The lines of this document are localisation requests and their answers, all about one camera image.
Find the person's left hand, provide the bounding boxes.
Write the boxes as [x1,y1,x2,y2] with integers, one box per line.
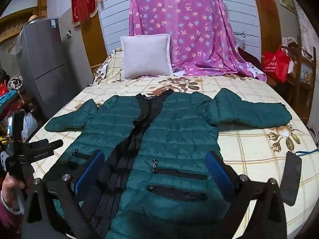
[2,172,27,215]

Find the white square pillow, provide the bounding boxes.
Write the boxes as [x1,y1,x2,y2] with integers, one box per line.
[120,33,175,81]

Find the white plastic bag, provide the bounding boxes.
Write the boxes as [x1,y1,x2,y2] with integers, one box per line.
[22,113,38,141]

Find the wall picture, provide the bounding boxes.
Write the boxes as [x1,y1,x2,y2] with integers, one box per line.
[277,0,297,14]

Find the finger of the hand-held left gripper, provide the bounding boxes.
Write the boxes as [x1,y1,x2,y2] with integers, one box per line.
[37,140,63,152]

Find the floral checked bed sheet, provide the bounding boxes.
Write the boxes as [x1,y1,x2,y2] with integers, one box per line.
[30,47,319,239]

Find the blue rope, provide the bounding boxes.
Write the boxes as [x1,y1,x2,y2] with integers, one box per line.
[234,30,250,40]

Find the blue lanyard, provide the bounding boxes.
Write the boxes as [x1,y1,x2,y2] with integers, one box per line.
[295,148,319,156]

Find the grey wardrobe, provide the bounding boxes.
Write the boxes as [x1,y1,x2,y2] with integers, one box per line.
[16,17,94,120]

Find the teal puffer jacket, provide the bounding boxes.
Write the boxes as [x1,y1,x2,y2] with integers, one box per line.
[45,88,292,239]

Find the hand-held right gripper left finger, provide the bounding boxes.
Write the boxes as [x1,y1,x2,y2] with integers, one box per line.
[21,150,106,239]

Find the red hanging tassel decoration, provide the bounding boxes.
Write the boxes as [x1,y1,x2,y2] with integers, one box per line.
[68,0,98,26]

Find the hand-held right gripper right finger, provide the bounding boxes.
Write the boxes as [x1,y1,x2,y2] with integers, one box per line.
[205,151,287,239]

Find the wooden chair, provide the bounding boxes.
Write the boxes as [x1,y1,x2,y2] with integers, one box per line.
[282,36,317,120]

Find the person's left forearm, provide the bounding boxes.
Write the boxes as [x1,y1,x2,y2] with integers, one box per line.
[0,190,25,239]

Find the pink floral sheet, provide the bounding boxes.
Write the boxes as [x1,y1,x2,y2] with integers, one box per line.
[128,0,268,82]

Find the black smartphone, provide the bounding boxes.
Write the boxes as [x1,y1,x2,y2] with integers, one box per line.
[280,151,302,207]

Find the red shopping bag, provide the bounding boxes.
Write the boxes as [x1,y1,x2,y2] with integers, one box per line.
[263,45,291,84]

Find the straw hat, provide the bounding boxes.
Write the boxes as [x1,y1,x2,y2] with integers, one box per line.
[25,15,47,25]

